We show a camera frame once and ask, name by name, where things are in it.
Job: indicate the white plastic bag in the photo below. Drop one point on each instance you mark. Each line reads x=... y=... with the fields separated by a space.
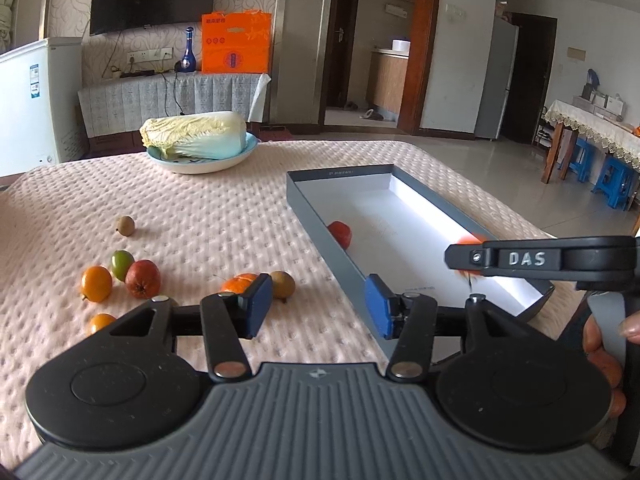
x=258 y=97

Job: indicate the blue plastic stool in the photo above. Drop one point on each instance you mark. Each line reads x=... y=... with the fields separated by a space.
x=584 y=160
x=615 y=180

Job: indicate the pink quilted tablecloth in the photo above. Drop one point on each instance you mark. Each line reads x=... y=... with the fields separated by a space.
x=210 y=220

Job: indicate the side table with lace cloth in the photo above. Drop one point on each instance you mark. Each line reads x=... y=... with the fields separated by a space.
x=590 y=127

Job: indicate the small brown round fruit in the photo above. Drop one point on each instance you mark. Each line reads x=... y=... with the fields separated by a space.
x=125 y=225

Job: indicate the blue glass bottle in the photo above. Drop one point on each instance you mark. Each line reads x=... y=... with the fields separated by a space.
x=188 y=57

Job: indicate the large brown round fruit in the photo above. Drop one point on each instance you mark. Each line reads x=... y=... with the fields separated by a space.
x=283 y=285

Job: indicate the red apple-shaped fruit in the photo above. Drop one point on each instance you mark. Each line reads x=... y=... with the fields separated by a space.
x=143 y=279

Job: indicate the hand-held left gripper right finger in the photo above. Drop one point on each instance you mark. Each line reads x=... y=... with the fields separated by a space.
x=379 y=305

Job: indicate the dark wooden doorway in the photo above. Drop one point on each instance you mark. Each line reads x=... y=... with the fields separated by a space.
x=530 y=80

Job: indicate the dark brown door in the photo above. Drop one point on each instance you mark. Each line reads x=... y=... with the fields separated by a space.
x=342 y=35

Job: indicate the white pot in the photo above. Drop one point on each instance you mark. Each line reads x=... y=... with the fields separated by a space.
x=401 y=45

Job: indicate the pale green curtain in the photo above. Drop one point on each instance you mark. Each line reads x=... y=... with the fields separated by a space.
x=6 y=5

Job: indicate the black set-top box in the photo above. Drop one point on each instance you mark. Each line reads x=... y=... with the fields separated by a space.
x=136 y=74

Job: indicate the dark wooden tv cabinet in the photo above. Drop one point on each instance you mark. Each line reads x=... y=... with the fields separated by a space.
x=115 y=144

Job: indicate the grey refrigerator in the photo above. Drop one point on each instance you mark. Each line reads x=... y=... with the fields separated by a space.
x=495 y=80

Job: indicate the orange tomato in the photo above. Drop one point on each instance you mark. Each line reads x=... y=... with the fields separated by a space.
x=96 y=284

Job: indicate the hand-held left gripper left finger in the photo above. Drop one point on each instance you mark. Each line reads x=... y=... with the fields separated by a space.
x=259 y=305

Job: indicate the person's right hand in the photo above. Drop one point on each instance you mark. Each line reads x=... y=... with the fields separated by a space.
x=607 y=365

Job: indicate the beige wall panel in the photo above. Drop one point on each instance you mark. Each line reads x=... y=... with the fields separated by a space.
x=576 y=54

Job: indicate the orange-red round fruit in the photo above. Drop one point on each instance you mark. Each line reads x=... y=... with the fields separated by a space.
x=472 y=239

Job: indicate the orange gift box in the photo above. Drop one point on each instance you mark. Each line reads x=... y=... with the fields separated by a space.
x=236 y=42

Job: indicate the green tomato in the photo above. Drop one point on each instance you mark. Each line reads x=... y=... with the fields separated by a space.
x=121 y=264

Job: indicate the white wall switch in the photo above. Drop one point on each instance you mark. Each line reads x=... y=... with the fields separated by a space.
x=454 y=10

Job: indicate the napa cabbage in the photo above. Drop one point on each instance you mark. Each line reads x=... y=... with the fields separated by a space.
x=195 y=135

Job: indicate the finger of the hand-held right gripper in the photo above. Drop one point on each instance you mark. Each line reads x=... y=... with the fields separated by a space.
x=462 y=258

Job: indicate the white wall outlet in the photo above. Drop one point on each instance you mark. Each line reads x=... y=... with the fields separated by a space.
x=162 y=53
x=134 y=56

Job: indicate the tangerine with stem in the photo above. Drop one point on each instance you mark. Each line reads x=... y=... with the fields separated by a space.
x=239 y=284

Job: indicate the grey patterned cabinet cloth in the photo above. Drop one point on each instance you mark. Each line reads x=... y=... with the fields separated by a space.
x=130 y=100

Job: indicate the red floor mat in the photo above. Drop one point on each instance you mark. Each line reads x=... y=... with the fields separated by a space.
x=274 y=132

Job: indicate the small orange fruit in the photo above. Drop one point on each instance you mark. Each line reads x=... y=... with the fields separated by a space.
x=101 y=322

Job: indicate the wooden kitchen counter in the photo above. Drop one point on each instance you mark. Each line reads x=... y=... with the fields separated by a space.
x=385 y=85

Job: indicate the red round fruit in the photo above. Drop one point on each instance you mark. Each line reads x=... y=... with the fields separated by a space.
x=341 y=233

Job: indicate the light blue plate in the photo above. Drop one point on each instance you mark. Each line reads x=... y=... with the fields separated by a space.
x=200 y=166

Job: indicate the brown wooden door frame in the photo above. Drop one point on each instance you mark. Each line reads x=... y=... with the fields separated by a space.
x=420 y=45

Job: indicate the white slipper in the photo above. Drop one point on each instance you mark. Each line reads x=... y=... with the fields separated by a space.
x=372 y=114

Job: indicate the white chest freezer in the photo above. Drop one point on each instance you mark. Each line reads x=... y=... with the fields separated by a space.
x=35 y=105

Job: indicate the grey rectangular box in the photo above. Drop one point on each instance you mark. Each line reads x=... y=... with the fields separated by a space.
x=400 y=220

